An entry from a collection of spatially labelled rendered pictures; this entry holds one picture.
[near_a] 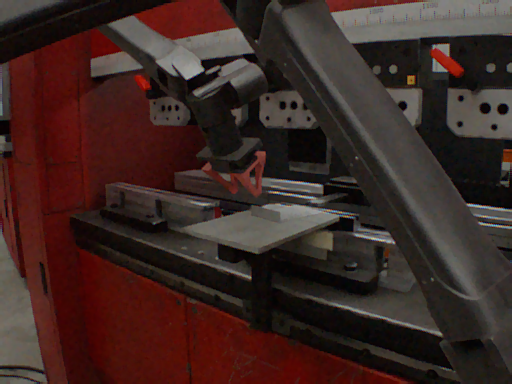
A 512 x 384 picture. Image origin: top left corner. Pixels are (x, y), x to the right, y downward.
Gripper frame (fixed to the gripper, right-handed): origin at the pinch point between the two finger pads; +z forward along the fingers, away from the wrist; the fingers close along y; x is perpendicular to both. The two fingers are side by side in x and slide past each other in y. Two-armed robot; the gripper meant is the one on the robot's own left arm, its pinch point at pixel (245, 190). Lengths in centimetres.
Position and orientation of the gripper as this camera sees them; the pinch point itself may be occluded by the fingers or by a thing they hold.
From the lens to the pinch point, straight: 74.4
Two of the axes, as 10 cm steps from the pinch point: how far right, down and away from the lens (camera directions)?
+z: 3.2, 7.9, 5.2
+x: -5.7, 6.0, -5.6
